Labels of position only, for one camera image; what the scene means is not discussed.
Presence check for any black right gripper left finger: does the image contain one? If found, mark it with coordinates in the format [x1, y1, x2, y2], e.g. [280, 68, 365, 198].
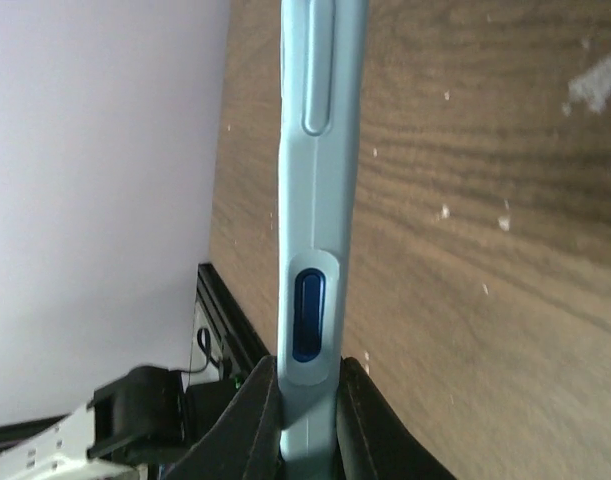
[172, 356, 281, 480]

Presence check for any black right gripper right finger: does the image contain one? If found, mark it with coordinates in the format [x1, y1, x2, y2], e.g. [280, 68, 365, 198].
[336, 357, 455, 480]

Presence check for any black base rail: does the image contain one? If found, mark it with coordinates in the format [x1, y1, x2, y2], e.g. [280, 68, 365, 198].
[196, 263, 269, 381]

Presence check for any light blue phone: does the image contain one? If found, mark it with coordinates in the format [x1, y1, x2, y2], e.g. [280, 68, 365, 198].
[277, 1, 369, 479]

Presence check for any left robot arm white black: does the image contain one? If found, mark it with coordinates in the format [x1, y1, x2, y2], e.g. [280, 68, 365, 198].
[0, 365, 242, 479]

